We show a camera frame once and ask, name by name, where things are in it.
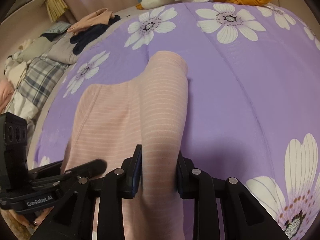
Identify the beige grey pillow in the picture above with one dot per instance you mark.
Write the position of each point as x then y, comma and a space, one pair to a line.
35, 49

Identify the pink garment in pile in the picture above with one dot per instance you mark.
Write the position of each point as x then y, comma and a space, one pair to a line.
101, 16

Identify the pink cloth at bedside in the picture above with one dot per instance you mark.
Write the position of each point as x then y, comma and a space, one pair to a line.
6, 92

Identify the person's left hand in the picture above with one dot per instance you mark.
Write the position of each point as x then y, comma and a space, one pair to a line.
22, 220

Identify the purple floral bed sheet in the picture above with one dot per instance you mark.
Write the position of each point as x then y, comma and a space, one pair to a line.
253, 98

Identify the dark navy garment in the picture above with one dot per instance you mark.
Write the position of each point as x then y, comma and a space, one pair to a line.
83, 38

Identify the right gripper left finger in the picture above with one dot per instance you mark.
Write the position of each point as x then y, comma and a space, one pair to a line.
94, 201

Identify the blue checked folded cloth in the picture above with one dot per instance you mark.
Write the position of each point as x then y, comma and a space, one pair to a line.
56, 30

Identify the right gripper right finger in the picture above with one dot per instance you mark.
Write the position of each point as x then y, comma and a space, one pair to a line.
223, 209

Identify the pink ribbed knit top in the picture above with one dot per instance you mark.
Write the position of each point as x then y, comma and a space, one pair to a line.
149, 110

